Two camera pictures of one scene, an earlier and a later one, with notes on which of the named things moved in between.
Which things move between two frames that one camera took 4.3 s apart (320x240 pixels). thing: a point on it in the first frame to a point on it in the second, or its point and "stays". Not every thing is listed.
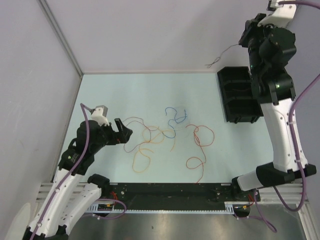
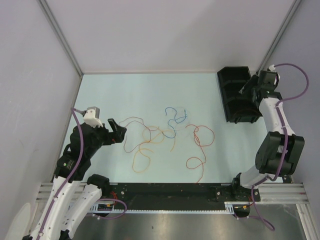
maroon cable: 144,125 stays
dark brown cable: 218,58 to 245,109
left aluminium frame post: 44,5 stays
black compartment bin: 235,84 stays
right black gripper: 251,27 to 246,88
